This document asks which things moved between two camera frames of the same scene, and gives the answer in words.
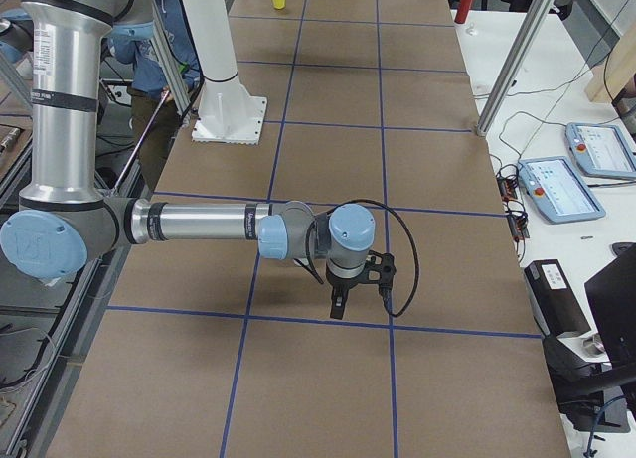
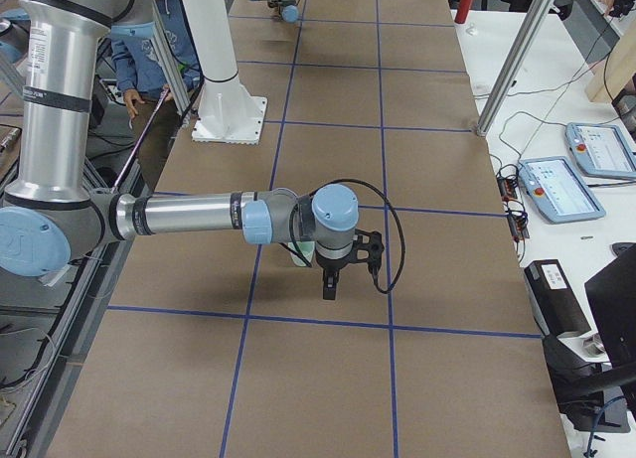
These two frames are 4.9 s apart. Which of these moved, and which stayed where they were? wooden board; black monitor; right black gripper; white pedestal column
Moved: right black gripper
Stayed: black monitor; white pedestal column; wooden board
